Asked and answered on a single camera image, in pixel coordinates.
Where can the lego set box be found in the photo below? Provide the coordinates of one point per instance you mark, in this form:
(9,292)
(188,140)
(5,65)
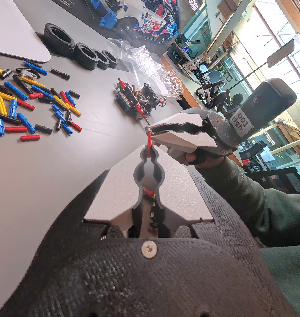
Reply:
(145,17)

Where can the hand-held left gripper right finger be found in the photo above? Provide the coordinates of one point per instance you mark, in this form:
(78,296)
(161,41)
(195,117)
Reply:
(184,195)

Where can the black device green lights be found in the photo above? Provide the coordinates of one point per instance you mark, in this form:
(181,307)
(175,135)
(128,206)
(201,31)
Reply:
(176,54)

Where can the long hanging lamp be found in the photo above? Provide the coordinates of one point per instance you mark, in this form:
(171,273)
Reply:
(226,31)

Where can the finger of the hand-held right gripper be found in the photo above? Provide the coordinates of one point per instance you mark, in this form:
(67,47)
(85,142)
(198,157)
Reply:
(187,141)
(179,120)

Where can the person's green hoodie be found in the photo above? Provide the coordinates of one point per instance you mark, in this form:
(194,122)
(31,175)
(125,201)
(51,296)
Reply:
(288,277)

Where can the lego car chassis assembly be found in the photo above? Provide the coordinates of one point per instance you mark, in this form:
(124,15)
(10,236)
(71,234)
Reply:
(137,99)

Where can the white wooden stand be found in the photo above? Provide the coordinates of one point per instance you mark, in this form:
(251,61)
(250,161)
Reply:
(193,64)

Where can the black and white headset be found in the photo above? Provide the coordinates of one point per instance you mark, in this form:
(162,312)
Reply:
(210,94)

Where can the black metal rack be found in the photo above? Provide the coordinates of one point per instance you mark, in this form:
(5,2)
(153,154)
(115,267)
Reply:
(283,173)

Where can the orange edged background table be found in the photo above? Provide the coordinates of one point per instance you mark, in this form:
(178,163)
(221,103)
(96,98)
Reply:
(192,78)

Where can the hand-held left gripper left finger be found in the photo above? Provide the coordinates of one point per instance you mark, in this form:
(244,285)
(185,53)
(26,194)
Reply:
(112,195)

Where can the red lego axle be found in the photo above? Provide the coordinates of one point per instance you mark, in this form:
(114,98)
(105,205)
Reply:
(149,146)

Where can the person's right forearm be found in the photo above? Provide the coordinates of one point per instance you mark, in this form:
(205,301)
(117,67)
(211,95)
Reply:
(251,203)

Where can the pile of coloured lego pins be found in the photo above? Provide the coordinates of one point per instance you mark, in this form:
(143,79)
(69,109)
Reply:
(12,109)

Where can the grey lego connector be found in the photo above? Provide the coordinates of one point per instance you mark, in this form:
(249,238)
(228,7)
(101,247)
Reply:
(147,129)

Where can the grey hanging sign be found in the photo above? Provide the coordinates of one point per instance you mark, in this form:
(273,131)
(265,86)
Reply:
(281,53)

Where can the clear plastic bag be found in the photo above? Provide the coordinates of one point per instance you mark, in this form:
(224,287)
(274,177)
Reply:
(145,62)

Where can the grey lego gearbox assembly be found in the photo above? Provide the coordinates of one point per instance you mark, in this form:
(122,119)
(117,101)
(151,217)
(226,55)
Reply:
(150,193)

